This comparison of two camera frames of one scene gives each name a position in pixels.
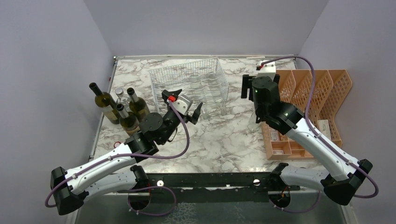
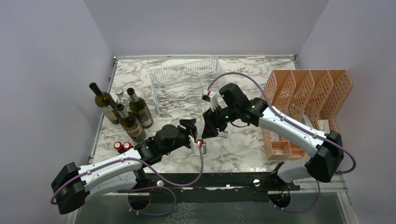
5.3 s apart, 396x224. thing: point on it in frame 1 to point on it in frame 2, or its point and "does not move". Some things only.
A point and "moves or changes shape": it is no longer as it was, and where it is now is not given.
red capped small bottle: [116, 144] does not move
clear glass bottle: [252, 126] moves or changes shape
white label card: [323, 127] does not move
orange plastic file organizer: [332, 87] does not move
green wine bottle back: [104, 101] does not move
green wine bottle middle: [137, 105] does not move
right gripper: [247, 83] to [211, 121]
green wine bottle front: [129, 122] does not move
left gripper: [194, 119] to [189, 124]
